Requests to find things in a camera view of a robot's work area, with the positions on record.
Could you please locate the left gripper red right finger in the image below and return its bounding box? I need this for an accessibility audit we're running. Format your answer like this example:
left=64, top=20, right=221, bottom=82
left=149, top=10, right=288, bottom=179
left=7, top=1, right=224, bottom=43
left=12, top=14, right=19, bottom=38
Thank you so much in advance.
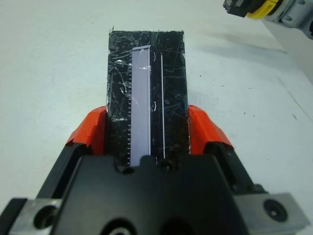
left=188, top=104, right=268, bottom=197

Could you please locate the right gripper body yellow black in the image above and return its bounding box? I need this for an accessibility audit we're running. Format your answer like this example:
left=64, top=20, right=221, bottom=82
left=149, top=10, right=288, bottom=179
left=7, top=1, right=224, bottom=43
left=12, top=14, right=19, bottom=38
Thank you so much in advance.
left=222, top=0, right=278, bottom=20

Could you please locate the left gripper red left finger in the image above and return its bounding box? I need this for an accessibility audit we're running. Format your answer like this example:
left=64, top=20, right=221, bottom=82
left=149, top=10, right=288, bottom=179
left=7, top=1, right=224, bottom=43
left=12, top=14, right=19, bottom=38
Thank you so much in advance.
left=36, top=105, right=109, bottom=199

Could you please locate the black box lid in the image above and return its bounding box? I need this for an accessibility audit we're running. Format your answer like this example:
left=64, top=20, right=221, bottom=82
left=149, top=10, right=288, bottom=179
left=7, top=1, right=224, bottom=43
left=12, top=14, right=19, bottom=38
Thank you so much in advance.
left=106, top=29, right=191, bottom=169

